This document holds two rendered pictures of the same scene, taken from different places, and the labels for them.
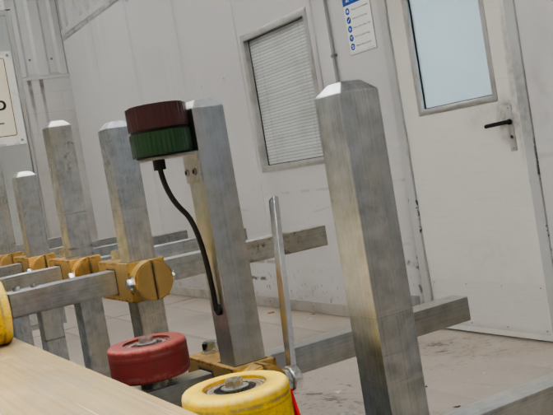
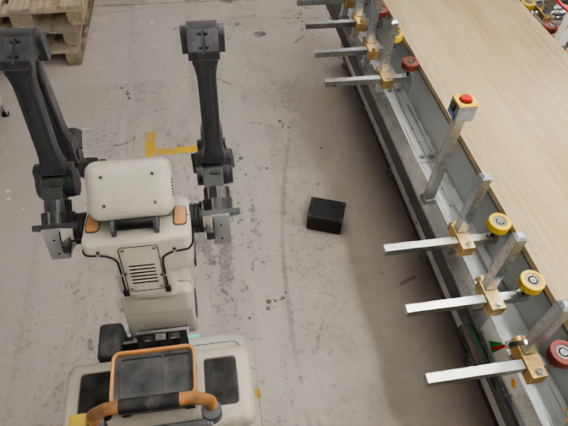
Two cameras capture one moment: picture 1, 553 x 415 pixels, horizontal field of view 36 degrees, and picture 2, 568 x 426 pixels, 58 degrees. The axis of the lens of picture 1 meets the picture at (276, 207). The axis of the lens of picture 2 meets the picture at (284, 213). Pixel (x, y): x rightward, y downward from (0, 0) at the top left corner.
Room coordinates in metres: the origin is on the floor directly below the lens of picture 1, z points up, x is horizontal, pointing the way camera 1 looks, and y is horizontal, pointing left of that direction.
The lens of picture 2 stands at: (1.78, -0.44, 2.30)
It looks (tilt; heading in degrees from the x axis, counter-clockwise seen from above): 50 degrees down; 198
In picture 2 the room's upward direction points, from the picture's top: 4 degrees clockwise
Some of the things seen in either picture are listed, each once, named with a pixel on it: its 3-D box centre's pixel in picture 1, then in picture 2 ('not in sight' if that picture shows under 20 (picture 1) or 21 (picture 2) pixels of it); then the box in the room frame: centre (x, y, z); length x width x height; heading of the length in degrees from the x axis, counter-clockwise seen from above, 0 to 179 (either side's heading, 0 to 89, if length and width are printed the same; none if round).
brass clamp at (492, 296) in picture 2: not in sight; (488, 295); (0.66, -0.05, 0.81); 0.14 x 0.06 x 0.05; 30
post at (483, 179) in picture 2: not in sight; (464, 221); (0.42, -0.19, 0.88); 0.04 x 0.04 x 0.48; 30
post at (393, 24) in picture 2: not in sight; (384, 65); (-0.45, -0.69, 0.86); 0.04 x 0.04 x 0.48; 30
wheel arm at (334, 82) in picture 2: not in sight; (368, 80); (-0.37, -0.74, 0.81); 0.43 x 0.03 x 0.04; 120
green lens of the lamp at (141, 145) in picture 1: (161, 143); not in sight; (0.83, 0.10, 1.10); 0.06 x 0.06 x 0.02
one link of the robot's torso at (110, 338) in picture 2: not in sight; (146, 326); (1.13, -1.12, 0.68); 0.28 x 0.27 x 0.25; 119
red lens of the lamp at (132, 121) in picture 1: (156, 118); not in sight; (0.83, 0.10, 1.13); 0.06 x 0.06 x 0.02
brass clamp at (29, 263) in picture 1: (37, 268); not in sight; (1.52, 0.44, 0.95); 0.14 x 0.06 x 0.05; 30
